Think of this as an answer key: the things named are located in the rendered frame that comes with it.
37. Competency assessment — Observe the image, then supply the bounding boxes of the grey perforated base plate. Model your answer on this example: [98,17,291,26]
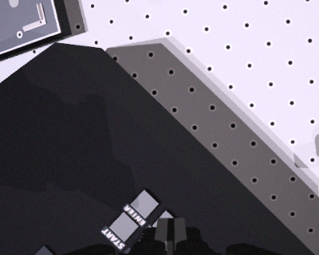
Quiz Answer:
[0,0,319,255]

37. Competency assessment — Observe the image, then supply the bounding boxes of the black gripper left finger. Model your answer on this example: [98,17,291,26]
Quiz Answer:
[62,218,171,255]

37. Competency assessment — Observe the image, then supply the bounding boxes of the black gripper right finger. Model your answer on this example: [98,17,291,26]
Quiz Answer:
[171,218,282,255]

